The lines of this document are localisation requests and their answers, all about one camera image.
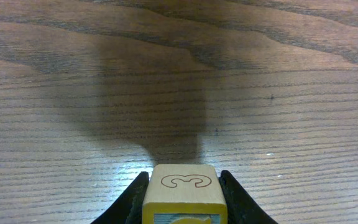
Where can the yellow C block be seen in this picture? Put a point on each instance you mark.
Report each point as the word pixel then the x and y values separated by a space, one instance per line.
pixel 184 193

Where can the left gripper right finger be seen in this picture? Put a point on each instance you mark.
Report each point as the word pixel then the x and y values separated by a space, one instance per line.
pixel 241 207

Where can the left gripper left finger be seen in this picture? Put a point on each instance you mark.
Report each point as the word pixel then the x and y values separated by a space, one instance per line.
pixel 127 208

